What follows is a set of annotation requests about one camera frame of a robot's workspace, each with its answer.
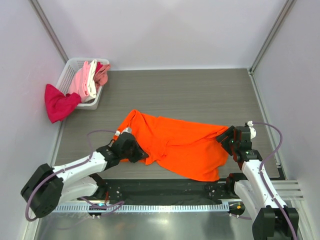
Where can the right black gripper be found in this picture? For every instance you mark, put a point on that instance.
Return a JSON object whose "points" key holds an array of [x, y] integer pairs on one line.
{"points": [[229, 132]]}

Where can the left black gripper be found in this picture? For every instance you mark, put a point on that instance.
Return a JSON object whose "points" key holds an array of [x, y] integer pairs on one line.
{"points": [[140, 154]]}

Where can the orange t-shirt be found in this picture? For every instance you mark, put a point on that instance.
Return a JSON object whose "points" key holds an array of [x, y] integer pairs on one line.
{"points": [[186, 148]]}

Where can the magenta t-shirt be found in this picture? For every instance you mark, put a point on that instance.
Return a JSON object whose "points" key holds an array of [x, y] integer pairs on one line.
{"points": [[59, 106]]}

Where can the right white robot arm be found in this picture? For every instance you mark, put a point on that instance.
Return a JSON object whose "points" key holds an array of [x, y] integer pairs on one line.
{"points": [[272, 218]]}

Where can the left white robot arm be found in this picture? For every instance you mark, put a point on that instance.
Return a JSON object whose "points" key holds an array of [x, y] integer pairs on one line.
{"points": [[50, 186]]}

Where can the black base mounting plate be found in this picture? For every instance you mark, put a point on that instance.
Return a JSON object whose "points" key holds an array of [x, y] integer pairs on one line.
{"points": [[166, 192]]}

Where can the white t-shirt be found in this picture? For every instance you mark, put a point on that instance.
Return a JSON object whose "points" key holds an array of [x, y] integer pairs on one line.
{"points": [[91, 86]]}

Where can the salmon pink t-shirt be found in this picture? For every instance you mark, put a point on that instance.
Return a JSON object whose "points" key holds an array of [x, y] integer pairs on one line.
{"points": [[101, 74]]}

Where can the light pink t-shirt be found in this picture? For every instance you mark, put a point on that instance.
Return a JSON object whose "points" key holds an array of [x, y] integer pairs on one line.
{"points": [[79, 83]]}

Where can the white plastic laundry basket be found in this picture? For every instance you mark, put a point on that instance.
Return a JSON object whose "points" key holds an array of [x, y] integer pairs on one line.
{"points": [[66, 77]]}

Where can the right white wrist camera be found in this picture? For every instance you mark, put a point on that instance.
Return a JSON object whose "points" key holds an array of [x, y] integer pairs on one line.
{"points": [[253, 131]]}

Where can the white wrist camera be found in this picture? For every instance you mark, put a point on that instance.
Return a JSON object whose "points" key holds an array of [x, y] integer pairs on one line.
{"points": [[126, 130], [253, 131]]}

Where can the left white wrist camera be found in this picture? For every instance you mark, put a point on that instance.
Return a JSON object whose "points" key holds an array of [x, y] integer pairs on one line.
{"points": [[126, 130]]}

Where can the white slotted cable duct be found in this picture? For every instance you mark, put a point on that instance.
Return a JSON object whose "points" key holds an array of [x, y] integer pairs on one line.
{"points": [[81, 207]]}

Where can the right aluminium frame post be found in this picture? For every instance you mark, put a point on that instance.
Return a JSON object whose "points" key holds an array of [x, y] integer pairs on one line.
{"points": [[280, 19]]}

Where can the aluminium frame post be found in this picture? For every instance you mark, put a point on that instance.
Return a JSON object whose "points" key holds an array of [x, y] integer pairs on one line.
{"points": [[49, 29], [280, 19]]}

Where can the left aluminium frame post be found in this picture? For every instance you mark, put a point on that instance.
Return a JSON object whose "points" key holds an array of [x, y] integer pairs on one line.
{"points": [[49, 29]]}

